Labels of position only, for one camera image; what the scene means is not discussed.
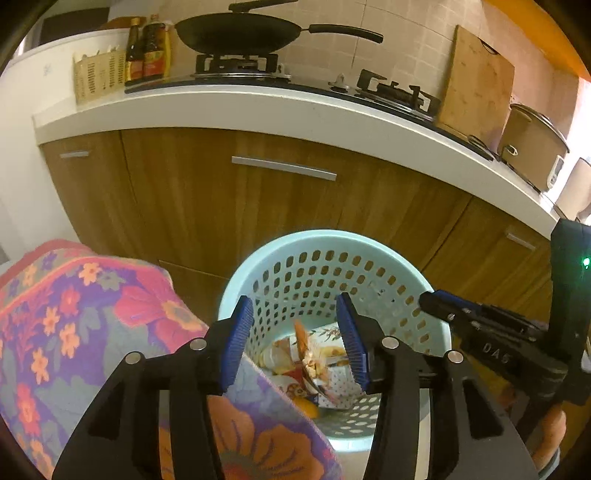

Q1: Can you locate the black pan lid handle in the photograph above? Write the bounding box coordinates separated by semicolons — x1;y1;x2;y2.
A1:
229;0;299;13

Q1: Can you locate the person's right hand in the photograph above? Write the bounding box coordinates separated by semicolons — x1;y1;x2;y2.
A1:
531;408;568;474

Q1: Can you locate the black wok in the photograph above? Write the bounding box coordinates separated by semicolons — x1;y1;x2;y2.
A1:
175;14;384;54

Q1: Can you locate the black gas stove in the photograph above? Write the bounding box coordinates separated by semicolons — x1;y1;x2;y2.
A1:
124;53;496;161

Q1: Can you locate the white dotted paper wrapper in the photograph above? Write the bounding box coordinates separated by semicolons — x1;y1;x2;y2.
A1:
305;364;366;409

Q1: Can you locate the beige rice cooker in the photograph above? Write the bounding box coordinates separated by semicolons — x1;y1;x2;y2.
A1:
499;103;571;193

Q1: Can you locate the white kitchen appliance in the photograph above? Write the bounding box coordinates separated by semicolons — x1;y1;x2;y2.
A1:
555;157;591;221

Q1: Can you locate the wooden cutting board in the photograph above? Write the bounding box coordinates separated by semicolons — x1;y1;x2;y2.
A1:
436;25;516;140

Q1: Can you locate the wooden kitchen cabinet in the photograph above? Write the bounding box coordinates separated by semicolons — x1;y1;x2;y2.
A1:
39;127;563;324

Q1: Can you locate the wide dark oil bottle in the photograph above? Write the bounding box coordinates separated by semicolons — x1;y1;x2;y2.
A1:
141;14;168;82

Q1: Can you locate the printed snack wrapper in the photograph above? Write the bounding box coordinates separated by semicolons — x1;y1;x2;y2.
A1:
295;320;352;371

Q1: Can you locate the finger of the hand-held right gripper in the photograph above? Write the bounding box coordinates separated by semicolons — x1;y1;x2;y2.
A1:
419;291;483;334
434;289;546;332

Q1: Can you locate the long metal cabinet handle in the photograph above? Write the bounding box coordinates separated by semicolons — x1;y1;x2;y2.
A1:
231;156;338;182

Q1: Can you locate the beige utensil basket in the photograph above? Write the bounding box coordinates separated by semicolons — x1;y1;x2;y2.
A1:
73;50;128;105

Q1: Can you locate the floral tablecloth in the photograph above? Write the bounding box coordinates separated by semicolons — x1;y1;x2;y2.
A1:
0;239;345;480

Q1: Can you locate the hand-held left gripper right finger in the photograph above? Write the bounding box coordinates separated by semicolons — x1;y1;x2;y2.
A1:
335;292;539;480

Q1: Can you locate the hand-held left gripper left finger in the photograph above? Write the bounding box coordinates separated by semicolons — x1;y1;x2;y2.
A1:
53;295;256;480

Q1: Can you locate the light blue plastic basket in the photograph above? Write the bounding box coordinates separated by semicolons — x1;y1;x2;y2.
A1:
218;229;452;455

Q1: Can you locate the slim dark sauce bottle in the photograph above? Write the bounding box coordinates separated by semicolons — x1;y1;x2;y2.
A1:
125;17;145;86

